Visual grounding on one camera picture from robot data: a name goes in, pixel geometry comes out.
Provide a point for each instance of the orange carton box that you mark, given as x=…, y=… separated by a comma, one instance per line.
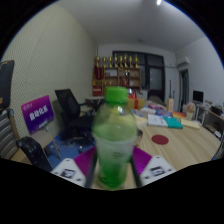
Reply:
x=170, y=104

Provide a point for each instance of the white air conditioner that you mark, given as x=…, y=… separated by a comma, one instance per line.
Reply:
x=183, y=61

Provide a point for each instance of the pink flower bouquet in cup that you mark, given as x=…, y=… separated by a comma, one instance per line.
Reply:
x=190, y=108

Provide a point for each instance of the blue book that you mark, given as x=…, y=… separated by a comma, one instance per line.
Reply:
x=163, y=113

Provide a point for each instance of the pale yellow notepad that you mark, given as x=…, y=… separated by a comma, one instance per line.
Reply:
x=141, y=120
x=190, y=124

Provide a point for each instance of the purple sign board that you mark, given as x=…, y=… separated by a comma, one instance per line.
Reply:
x=37, y=114

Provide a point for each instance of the dark brown chair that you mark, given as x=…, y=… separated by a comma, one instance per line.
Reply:
x=156, y=95

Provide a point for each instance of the small white round table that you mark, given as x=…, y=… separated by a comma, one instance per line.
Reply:
x=93, y=100

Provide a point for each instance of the yellow gift box red ribbon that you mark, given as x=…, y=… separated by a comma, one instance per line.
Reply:
x=136, y=102

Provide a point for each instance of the grey striped office chair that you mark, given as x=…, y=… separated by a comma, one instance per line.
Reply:
x=6, y=133

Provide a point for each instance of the pink box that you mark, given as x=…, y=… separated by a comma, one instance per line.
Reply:
x=156, y=106

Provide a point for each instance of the long wooden side desk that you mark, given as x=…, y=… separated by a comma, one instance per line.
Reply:
x=210, y=116

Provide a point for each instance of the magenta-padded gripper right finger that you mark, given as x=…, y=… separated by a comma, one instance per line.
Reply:
x=156, y=170

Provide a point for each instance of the teal book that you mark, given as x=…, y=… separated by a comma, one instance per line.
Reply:
x=173, y=122

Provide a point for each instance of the black computer monitor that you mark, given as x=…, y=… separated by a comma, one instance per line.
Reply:
x=198, y=96

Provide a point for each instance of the black framed glass door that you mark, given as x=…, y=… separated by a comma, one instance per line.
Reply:
x=155, y=76

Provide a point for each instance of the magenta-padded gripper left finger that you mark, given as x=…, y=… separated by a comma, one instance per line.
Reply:
x=68, y=171

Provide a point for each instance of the black office chair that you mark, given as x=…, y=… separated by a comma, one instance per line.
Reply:
x=70, y=110

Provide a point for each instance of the orange book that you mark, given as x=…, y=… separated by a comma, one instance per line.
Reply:
x=179, y=114

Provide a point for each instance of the flat round red coaster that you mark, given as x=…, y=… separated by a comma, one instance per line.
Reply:
x=160, y=139

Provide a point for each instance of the green drink bottle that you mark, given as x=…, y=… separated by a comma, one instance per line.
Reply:
x=114, y=146

